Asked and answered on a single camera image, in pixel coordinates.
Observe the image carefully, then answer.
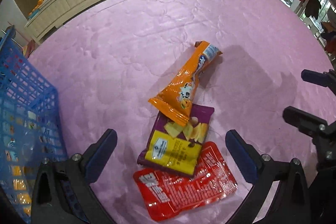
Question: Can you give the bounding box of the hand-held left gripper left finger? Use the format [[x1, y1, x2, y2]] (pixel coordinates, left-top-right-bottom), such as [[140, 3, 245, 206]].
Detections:
[[30, 129, 118, 224]]

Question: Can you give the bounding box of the orange snack bar packet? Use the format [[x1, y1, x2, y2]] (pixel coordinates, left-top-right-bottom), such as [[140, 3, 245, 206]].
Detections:
[[148, 40, 223, 127]]

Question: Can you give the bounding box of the blue plastic basket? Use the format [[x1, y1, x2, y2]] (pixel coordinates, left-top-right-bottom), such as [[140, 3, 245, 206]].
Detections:
[[0, 27, 69, 224]]

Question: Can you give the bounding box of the orange yellow snack pouch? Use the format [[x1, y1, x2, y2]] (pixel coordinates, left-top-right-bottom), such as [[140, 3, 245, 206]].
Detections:
[[9, 165, 32, 216]]

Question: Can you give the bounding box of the red snack packet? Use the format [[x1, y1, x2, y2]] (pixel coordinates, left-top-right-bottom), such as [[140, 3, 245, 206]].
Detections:
[[133, 141, 238, 222]]

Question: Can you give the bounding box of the orange toy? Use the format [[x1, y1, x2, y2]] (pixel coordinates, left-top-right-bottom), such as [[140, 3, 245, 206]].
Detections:
[[29, 0, 44, 20]]

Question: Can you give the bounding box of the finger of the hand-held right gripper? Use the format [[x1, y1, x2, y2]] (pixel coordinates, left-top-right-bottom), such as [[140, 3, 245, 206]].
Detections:
[[301, 69, 336, 94], [282, 106, 336, 138]]

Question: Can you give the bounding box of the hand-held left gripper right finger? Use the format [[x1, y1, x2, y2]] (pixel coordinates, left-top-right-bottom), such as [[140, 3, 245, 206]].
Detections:
[[225, 130, 311, 224]]

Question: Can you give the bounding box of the purple yellow chip packet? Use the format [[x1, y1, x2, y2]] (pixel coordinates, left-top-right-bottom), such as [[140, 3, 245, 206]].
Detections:
[[137, 105, 215, 178]]

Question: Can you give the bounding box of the hanging dark garment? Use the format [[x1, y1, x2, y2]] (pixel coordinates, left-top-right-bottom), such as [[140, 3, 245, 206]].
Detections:
[[304, 0, 322, 19]]

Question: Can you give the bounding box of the pink quilted bedspread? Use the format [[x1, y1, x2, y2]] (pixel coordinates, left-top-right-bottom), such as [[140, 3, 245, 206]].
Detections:
[[26, 0, 336, 224]]

